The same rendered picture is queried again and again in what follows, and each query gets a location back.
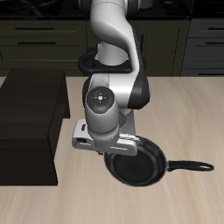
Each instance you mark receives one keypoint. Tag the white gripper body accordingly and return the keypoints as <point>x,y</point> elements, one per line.
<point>125,147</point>

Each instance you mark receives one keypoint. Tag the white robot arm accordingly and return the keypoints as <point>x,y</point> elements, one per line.
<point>110,26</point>

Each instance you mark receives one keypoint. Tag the black frying pan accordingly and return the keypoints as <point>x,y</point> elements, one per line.
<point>137,169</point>

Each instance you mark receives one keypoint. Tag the dark wooden cabinet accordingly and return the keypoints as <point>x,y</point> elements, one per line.
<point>29,116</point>

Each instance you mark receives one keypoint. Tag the grey kitchen drawer unit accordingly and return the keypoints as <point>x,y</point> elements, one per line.
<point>204,52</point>

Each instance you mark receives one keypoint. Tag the dark olive kitchen cupboards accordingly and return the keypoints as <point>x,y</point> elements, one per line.
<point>43,49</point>

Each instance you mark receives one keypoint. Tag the black kitchen countertop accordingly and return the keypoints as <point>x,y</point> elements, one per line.
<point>43,10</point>

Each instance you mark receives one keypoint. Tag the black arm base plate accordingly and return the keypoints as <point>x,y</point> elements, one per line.
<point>87,67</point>

